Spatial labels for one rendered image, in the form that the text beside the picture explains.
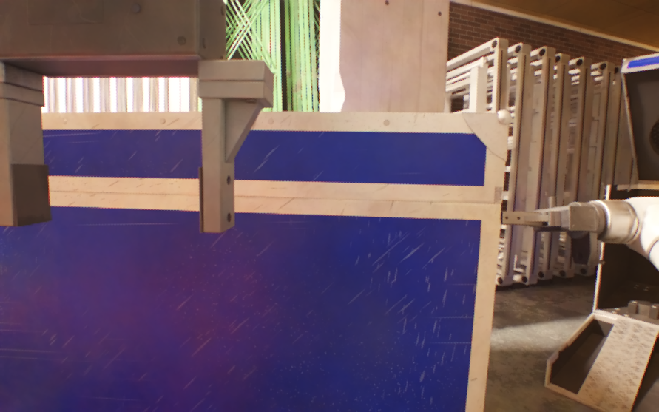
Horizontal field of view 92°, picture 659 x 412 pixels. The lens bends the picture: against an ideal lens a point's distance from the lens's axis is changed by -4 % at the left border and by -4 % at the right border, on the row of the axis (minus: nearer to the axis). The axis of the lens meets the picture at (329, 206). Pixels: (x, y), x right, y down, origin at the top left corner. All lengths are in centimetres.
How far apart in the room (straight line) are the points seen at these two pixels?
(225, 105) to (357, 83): 162
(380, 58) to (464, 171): 149
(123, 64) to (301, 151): 26
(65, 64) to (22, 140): 6
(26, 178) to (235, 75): 16
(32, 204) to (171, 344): 35
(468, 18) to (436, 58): 313
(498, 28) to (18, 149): 539
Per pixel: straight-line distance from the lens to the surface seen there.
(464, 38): 505
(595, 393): 205
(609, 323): 266
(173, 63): 23
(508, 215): 76
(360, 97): 181
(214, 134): 21
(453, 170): 47
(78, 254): 63
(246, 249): 49
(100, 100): 273
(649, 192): 351
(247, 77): 21
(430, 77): 204
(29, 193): 29
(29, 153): 29
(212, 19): 24
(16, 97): 29
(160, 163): 53
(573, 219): 76
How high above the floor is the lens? 99
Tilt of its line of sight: 6 degrees down
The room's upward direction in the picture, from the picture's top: 1 degrees clockwise
